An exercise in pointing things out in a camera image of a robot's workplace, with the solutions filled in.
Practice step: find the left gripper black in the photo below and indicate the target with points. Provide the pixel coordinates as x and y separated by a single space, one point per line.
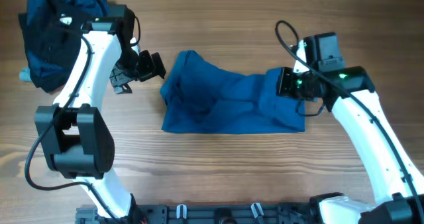
146 65

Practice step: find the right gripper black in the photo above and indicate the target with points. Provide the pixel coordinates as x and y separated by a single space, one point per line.
286 82

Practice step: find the blue t-shirt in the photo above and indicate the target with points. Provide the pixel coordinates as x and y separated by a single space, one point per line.
202 98

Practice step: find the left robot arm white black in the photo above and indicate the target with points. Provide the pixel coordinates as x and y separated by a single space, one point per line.
72 133

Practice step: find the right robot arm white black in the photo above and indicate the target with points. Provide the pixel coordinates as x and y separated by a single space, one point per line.
396 183

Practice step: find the black folded garment on pile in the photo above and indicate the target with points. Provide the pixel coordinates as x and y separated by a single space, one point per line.
49 29

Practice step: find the light grey folded garment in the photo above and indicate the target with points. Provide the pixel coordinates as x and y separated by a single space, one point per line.
24 75

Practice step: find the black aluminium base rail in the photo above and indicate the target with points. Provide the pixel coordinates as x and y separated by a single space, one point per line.
255 213

